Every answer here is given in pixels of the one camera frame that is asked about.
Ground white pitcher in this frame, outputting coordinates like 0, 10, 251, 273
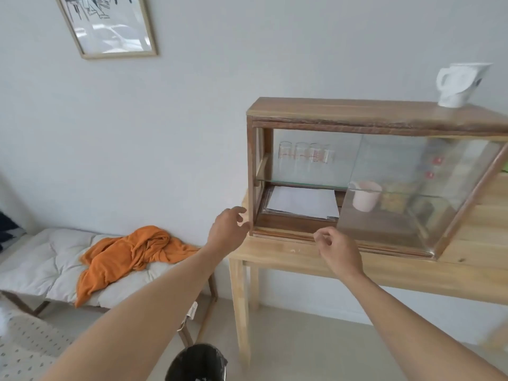
436, 62, 494, 109

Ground white paper sheets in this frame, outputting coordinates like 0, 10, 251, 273
265, 185, 341, 220

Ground person's right hand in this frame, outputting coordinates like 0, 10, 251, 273
313, 227, 364, 280

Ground wooden bench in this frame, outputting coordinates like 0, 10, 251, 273
0, 274, 219, 348

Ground red-printed drinking glass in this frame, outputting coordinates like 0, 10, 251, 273
310, 143, 331, 174
294, 142, 311, 174
278, 141, 295, 174

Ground person's right forearm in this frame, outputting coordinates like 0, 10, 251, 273
341, 270, 508, 381

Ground pink cup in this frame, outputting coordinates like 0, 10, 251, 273
348, 181, 383, 213

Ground white quilted bench cushion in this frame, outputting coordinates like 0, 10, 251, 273
0, 228, 211, 309

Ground framed line drawing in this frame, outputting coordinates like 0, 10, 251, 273
54, 0, 159, 60

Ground wooden glass display cabinet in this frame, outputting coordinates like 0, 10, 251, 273
246, 97, 508, 261

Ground dark patterned pillow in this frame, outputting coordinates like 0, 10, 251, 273
0, 210, 27, 254

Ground orange cloth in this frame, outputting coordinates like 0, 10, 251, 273
74, 225, 201, 309

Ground glass sliding cabinet door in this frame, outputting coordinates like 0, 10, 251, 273
337, 133, 508, 258

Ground person's left hand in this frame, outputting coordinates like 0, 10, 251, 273
206, 206, 252, 258

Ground dotted beige rug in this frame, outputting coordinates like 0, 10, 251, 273
0, 297, 77, 381

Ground black waste bin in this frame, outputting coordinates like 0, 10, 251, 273
164, 343, 229, 381

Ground person's left forearm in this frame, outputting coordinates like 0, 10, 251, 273
40, 245, 229, 381

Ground light wooden table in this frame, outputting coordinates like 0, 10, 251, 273
228, 170, 508, 366

